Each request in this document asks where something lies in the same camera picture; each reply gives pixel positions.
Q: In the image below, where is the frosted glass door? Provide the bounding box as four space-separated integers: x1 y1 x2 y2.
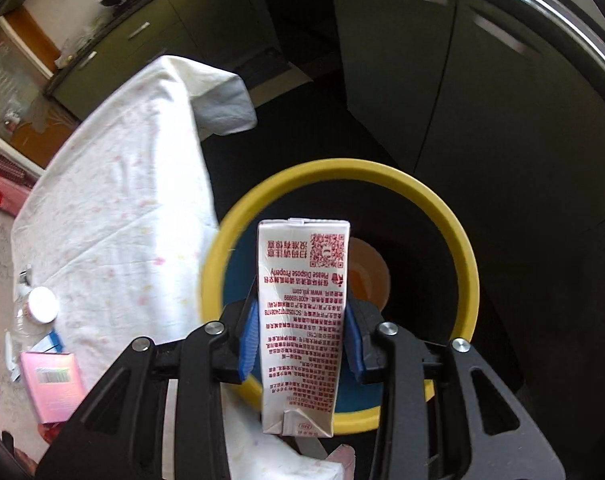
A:
0 15 78 171

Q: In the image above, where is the blue and white packet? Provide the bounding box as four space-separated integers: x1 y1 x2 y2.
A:
32 330 66 356

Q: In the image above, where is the white floral tablecloth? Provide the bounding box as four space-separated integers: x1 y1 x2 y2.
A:
11 54 358 480

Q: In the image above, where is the green kitchen cabinet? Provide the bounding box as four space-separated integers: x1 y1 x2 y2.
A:
45 0 278 121

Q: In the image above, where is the white milk carton red print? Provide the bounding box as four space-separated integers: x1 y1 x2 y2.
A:
256 218 352 438

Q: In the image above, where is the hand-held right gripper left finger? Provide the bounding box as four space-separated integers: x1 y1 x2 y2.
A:
35 300 263 480

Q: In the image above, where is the clear plastic bag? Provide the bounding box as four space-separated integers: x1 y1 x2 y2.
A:
56 30 90 68

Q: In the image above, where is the yellow bin with blue inside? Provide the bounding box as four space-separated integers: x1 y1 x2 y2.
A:
198 159 481 436

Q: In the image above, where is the clear bottle with white cap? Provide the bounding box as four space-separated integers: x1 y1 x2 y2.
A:
13 286 59 341

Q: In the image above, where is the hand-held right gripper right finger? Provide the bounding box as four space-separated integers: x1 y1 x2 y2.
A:
343 300 568 480

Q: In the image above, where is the grey tall cabinet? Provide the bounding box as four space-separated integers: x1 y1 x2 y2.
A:
325 0 605 241

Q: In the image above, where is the orange object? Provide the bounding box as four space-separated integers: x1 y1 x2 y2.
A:
349 237 392 311

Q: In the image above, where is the pink box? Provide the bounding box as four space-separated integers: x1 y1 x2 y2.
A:
20 351 88 425

